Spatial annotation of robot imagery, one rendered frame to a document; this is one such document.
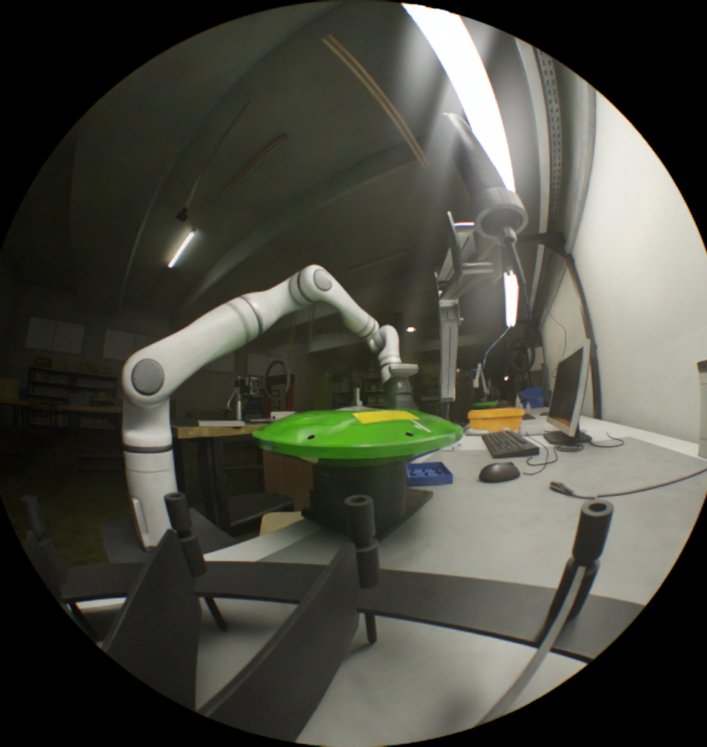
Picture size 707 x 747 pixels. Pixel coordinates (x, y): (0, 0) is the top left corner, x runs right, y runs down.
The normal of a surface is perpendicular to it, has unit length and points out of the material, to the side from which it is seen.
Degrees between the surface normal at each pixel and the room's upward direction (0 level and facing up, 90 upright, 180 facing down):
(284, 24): 180
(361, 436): 25
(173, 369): 97
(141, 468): 90
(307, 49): 180
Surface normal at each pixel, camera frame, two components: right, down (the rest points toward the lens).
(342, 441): -0.07, -0.95
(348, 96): 0.03, 0.99
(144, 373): 0.73, -0.16
